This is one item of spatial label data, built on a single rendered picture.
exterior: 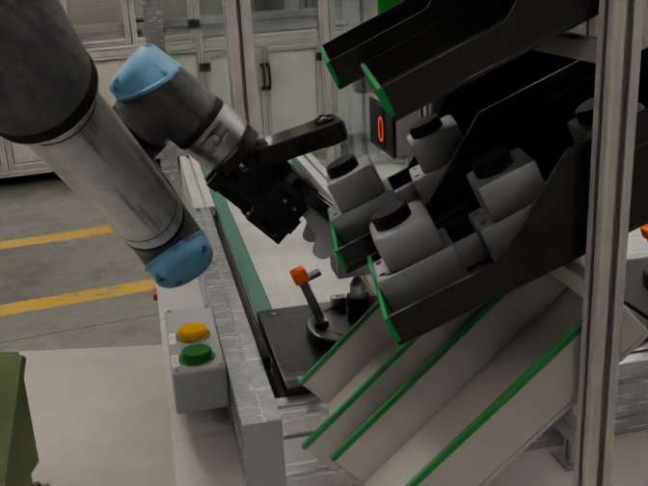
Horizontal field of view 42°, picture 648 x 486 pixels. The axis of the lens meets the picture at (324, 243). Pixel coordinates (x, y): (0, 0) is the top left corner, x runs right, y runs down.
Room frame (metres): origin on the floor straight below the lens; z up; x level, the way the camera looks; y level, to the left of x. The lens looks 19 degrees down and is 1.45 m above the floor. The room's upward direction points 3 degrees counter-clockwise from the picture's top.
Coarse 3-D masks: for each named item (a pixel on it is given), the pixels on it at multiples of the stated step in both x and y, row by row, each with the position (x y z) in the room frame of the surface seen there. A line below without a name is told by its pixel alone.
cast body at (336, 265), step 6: (330, 258) 1.04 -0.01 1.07; (336, 258) 1.01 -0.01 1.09; (336, 264) 1.01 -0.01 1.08; (366, 264) 1.01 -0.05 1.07; (336, 270) 1.01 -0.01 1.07; (342, 270) 1.00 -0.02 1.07; (360, 270) 1.01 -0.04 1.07; (366, 270) 1.01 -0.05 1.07; (342, 276) 1.00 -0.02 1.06; (348, 276) 1.01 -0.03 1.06; (354, 276) 1.01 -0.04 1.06
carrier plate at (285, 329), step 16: (320, 304) 1.14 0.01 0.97; (272, 320) 1.09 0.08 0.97; (288, 320) 1.08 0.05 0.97; (304, 320) 1.08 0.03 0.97; (272, 336) 1.04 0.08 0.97; (288, 336) 1.03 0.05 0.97; (304, 336) 1.03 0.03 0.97; (272, 352) 0.99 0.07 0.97; (288, 352) 0.98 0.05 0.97; (304, 352) 0.98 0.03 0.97; (320, 352) 0.98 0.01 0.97; (288, 368) 0.94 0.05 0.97; (304, 368) 0.94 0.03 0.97; (288, 384) 0.90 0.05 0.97
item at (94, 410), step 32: (32, 352) 1.26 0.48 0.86; (64, 352) 1.25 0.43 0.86; (96, 352) 1.25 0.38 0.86; (128, 352) 1.24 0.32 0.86; (160, 352) 1.23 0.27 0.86; (32, 384) 1.15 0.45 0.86; (64, 384) 1.14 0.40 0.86; (96, 384) 1.14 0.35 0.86; (128, 384) 1.13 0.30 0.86; (160, 384) 1.13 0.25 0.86; (32, 416) 1.05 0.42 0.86; (64, 416) 1.05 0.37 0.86; (96, 416) 1.04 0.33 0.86; (128, 416) 1.04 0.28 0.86; (160, 416) 1.03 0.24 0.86; (64, 448) 0.96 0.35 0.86; (96, 448) 0.96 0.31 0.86; (128, 448) 0.96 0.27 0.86; (160, 448) 0.95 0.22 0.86; (64, 480) 0.89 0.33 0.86; (96, 480) 0.89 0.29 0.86; (128, 480) 0.88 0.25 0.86; (160, 480) 0.88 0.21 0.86
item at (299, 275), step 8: (296, 272) 1.01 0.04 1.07; (304, 272) 1.01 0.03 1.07; (312, 272) 1.02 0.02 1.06; (320, 272) 1.01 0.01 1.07; (296, 280) 1.00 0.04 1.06; (304, 280) 1.01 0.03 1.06; (304, 288) 1.01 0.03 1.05; (312, 296) 1.01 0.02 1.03; (312, 304) 1.01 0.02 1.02; (312, 312) 1.01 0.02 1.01; (320, 312) 1.01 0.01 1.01
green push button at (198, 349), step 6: (186, 348) 1.01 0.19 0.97; (192, 348) 1.01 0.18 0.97; (198, 348) 1.01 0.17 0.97; (204, 348) 1.00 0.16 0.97; (210, 348) 1.01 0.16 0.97; (186, 354) 0.99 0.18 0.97; (192, 354) 0.99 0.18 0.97; (198, 354) 0.99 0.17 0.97; (204, 354) 0.99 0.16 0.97; (210, 354) 1.00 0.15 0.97; (186, 360) 0.99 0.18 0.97; (192, 360) 0.98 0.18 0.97; (198, 360) 0.98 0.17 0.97; (204, 360) 0.99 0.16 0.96
